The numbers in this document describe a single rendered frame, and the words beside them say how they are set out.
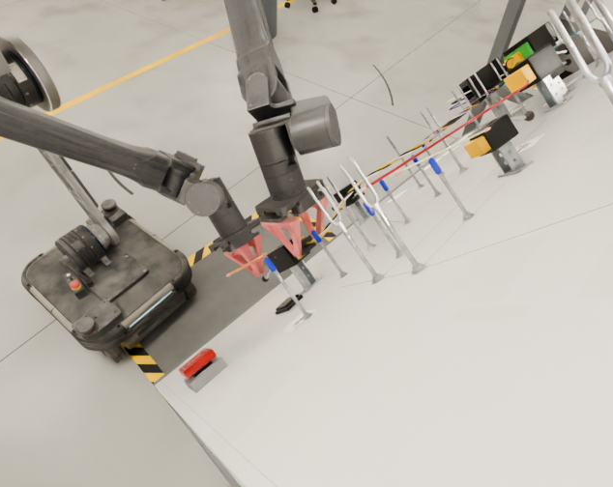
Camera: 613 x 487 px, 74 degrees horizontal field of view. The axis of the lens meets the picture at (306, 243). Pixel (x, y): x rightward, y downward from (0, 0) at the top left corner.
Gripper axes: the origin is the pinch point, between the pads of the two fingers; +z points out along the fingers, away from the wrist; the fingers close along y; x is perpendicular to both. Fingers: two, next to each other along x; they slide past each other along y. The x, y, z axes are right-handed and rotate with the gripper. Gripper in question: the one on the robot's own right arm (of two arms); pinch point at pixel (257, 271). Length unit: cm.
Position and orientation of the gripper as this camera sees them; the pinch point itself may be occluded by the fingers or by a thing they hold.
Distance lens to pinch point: 80.5
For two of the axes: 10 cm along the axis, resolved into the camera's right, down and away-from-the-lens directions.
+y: 6.2, -4.9, 6.1
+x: -6.3, 1.6, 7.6
